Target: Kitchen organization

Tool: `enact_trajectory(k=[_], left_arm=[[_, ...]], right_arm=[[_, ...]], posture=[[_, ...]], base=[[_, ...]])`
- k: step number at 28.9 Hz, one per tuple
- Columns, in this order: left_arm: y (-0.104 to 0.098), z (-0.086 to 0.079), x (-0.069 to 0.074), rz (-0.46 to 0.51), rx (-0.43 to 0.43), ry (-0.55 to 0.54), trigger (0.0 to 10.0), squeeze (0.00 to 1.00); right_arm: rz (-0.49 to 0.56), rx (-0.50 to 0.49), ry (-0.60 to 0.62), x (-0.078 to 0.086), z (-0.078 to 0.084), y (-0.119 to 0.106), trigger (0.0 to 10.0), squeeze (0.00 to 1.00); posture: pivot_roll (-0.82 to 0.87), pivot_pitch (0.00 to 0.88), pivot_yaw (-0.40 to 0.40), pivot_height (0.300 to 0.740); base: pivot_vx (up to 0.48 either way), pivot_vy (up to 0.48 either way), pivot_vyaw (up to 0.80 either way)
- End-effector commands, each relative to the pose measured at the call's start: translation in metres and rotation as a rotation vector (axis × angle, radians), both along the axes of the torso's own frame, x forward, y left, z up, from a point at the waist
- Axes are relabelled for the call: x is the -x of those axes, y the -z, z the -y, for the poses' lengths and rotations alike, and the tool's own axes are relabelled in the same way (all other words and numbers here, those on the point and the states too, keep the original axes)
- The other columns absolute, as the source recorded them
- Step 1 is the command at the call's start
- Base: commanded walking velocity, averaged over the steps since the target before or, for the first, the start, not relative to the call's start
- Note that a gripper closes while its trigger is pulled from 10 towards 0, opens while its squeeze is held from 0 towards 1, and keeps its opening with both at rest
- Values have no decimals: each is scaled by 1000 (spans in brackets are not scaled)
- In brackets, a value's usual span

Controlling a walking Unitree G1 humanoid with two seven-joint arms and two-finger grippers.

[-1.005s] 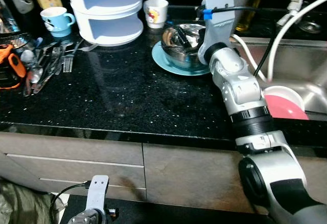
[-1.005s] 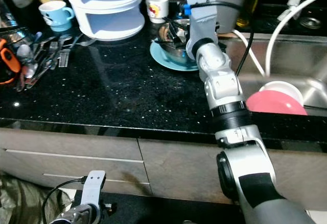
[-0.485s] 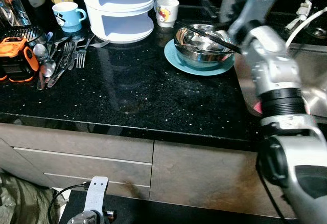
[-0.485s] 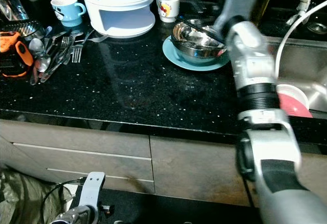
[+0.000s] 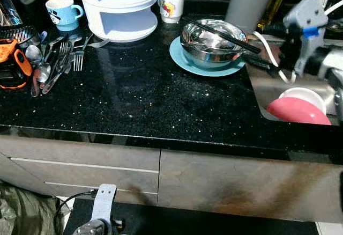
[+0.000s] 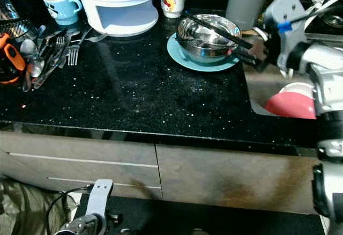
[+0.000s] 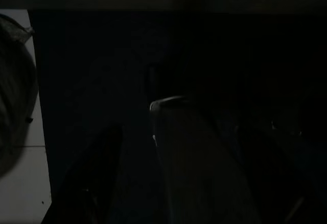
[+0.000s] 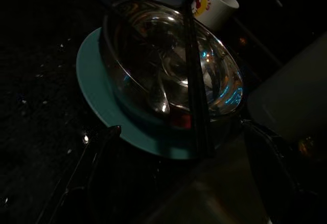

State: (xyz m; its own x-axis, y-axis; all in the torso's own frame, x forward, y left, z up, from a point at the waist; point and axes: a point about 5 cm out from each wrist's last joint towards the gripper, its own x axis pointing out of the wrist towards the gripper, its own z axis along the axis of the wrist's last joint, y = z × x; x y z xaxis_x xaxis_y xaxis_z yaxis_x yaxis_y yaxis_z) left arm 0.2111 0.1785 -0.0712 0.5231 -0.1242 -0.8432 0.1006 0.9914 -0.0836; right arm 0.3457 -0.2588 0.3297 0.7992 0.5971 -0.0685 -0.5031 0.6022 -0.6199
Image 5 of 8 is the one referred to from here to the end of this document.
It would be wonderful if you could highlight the orange and black gadget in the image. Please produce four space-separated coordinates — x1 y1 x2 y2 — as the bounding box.
0 38 33 90

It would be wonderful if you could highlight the grey thermos with red logo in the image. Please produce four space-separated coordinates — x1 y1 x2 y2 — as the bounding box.
225 0 283 34

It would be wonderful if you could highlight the dark oil bottle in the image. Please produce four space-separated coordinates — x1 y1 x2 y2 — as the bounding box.
256 0 295 32

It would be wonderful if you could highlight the grey drawer stack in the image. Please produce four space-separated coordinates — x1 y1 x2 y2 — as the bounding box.
0 136 161 208

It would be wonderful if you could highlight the grey cabinet door panel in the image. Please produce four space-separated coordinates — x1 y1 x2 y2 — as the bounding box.
158 149 343 224

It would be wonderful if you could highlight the blue cartoon mug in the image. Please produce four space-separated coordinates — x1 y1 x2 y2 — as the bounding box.
46 0 85 32

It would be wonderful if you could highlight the stainless steel sink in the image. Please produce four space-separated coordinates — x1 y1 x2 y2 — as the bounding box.
245 34 343 126

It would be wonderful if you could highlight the long black utensil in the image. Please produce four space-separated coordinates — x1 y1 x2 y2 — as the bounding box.
184 17 262 54

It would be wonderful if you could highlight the small steel spoon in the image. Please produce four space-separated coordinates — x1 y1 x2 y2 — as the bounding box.
35 63 52 85

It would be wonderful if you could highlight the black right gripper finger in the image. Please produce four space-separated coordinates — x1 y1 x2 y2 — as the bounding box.
242 52 280 65
256 61 284 78

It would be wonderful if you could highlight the teal plate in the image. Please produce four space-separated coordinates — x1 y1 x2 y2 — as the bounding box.
169 35 247 77

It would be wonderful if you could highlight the large steel spoon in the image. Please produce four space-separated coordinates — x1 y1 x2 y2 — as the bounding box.
24 45 44 97

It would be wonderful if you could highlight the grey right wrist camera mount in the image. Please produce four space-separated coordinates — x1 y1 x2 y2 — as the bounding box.
282 0 329 77

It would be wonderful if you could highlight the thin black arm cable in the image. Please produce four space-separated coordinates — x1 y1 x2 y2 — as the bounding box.
54 190 98 219

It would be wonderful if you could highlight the white printed cup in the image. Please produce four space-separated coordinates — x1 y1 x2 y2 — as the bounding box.
159 0 185 24

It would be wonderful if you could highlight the white bowl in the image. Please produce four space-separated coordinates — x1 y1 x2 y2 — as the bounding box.
279 87 327 112

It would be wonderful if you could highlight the black cable with blue tape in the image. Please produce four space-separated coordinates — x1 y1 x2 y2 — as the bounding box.
302 26 321 38

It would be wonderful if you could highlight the pink bowl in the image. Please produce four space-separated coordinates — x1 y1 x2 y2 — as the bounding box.
266 97 332 126

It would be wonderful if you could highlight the olive green cloth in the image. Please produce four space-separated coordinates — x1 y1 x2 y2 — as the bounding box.
0 180 61 235

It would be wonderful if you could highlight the white stacked food container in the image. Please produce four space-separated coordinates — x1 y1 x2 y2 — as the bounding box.
76 0 159 43

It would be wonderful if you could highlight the stainless steel bowl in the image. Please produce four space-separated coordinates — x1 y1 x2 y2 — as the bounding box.
180 19 248 68

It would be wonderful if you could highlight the black floor mat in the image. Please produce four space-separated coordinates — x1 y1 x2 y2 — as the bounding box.
63 196 322 235

